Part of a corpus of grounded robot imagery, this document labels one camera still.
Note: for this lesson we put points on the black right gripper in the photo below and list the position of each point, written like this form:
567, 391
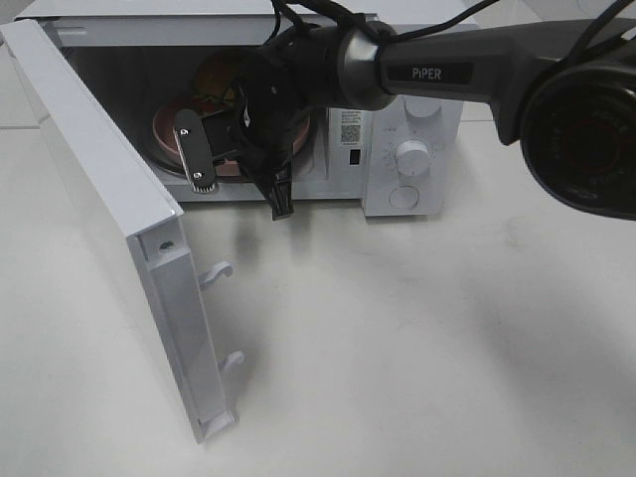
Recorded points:
276, 87

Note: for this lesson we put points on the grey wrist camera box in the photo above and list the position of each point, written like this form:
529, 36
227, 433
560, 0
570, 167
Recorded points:
195, 152

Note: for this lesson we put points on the pink round plate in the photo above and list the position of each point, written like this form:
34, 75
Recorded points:
163, 122

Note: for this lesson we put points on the toy hamburger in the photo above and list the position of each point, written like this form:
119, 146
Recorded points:
212, 83

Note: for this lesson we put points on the white microwave oven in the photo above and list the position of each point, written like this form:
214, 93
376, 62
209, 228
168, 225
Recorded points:
134, 56

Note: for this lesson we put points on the white microwave door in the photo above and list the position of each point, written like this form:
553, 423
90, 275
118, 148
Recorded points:
132, 224

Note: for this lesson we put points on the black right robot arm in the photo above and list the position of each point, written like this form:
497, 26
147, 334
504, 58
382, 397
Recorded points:
563, 90

